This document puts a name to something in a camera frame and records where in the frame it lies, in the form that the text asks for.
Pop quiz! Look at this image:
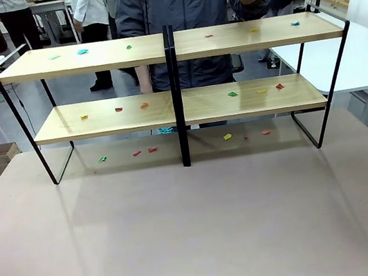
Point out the person's right hand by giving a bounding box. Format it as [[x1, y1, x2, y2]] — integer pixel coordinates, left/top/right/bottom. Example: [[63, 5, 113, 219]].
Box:
[[134, 64, 154, 95]]

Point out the wooden two-tier shelf unit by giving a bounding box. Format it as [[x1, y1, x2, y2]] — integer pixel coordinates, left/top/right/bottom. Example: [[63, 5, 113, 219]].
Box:
[[165, 0, 368, 170], [0, 26, 190, 195]]

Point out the white work table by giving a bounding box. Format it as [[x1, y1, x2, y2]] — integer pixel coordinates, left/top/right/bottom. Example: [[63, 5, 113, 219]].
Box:
[[267, 19, 368, 140]]

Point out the person in grey jacket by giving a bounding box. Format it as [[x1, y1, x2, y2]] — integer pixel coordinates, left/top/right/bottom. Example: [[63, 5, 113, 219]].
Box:
[[112, 0, 287, 99]]

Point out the person in white shirt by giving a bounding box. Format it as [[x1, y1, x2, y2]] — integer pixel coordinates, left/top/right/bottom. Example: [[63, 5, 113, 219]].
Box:
[[70, 0, 140, 93]]

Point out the background desk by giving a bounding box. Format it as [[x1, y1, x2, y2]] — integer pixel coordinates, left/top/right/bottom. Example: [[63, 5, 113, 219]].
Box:
[[27, 0, 82, 50]]

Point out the person in black trousers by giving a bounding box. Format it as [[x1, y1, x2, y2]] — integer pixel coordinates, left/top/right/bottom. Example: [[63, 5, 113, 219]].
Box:
[[0, 0, 45, 56]]

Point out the black floor cable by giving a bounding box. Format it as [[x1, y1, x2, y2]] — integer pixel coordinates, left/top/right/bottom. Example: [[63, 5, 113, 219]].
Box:
[[9, 82, 36, 138]]

